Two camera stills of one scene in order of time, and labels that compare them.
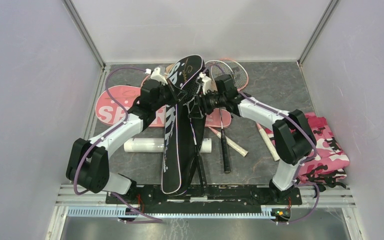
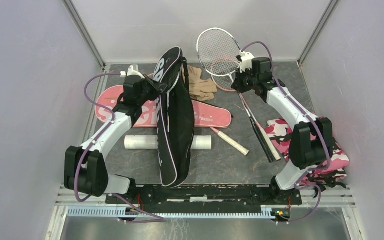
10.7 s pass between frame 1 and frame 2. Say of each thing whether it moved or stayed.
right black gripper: moved
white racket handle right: stayed
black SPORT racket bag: moved
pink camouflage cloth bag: stayed
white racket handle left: stayed
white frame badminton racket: moved
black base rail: stayed
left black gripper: moved
